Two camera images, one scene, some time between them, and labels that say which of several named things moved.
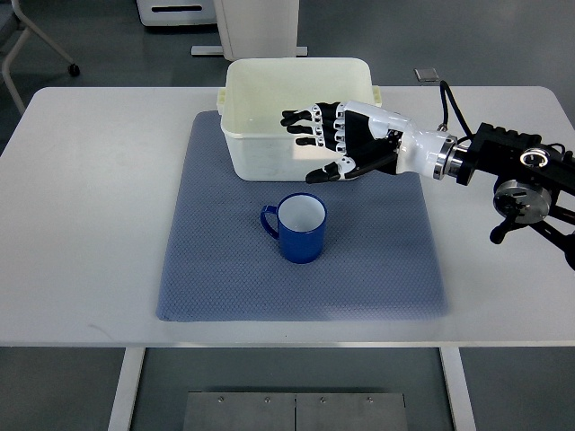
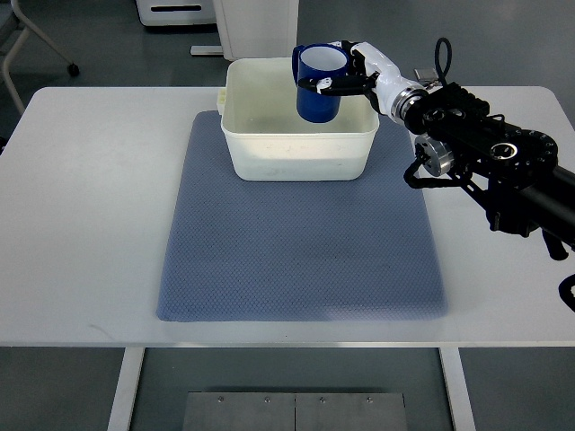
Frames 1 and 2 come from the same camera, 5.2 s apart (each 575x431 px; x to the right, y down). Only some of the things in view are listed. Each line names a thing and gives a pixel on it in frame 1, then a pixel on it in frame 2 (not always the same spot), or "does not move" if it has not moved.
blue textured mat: x=378 y=260 does not move
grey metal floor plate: x=294 y=411 does not move
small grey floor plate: x=427 y=74 does not move
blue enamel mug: x=301 y=221 to x=312 y=61
